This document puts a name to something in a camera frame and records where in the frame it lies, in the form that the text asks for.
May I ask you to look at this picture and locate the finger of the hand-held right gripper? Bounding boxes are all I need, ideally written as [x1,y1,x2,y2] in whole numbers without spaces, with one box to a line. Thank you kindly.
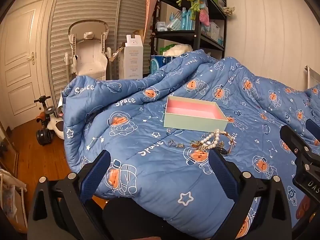
[305,119,320,146]
[279,124,313,161]

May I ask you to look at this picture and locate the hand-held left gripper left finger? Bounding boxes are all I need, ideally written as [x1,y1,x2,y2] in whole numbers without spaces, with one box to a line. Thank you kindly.
[27,149,112,240]

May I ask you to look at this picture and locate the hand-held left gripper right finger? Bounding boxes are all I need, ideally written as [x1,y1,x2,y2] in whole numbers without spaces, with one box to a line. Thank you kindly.
[209,149,293,240]

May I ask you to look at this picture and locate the brown strap wrist watch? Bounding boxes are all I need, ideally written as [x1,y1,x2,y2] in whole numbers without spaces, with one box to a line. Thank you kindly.
[219,131,237,157]

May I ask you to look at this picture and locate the pearl bracelet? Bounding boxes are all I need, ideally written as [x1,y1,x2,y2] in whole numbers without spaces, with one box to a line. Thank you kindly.
[199,129,221,152]

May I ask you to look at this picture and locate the mint green pink-lined box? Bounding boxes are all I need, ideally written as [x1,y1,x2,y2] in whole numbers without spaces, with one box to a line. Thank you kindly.
[163,95,228,132]

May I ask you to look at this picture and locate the blue astronaut printed blanket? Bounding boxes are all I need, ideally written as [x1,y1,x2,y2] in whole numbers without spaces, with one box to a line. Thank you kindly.
[61,49,320,240]

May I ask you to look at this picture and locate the white ride-on toy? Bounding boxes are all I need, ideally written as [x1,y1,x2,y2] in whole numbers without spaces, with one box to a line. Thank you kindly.
[34,95,66,146]

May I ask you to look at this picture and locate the gold framed mirror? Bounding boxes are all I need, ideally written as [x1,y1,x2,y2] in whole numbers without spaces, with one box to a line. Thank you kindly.
[0,120,20,173]

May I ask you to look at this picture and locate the white baby high chair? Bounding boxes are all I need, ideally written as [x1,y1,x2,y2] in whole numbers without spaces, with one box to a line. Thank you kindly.
[64,20,113,81]

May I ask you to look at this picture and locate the white carton box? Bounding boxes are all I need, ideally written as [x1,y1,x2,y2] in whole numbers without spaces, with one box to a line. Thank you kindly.
[117,35,144,80]

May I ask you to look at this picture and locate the blue tissue pack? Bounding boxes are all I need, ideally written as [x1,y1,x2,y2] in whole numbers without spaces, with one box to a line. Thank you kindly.
[150,54,178,75]

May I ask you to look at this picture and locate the white panelled door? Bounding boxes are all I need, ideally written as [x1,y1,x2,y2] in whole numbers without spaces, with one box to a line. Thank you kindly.
[0,0,55,130]

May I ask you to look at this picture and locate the white storage basket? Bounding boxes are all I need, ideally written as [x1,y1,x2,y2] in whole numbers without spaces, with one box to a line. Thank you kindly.
[209,21,221,42]

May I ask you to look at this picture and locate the white fluffy stuffing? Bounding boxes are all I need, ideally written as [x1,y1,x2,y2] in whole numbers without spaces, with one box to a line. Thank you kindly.
[162,44,193,57]

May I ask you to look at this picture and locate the pink knitted pouch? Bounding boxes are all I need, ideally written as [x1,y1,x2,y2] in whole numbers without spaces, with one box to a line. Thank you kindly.
[199,6,211,27]

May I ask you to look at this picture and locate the black shelf rack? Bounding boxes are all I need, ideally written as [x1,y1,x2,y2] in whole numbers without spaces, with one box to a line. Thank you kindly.
[151,0,228,58]

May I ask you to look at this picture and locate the group of blue bottles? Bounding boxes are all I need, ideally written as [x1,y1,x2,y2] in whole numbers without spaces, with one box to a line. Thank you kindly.
[179,7,197,30]

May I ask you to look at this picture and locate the green frog plush toy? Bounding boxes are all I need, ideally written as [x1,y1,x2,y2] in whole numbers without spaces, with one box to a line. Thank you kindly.
[176,0,208,21]

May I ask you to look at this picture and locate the louvered closet door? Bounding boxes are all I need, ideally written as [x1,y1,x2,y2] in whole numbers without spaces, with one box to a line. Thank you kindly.
[49,0,156,98]

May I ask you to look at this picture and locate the white wire rack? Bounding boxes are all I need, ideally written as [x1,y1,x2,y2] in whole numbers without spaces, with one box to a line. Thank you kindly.
[0,167,28,233]

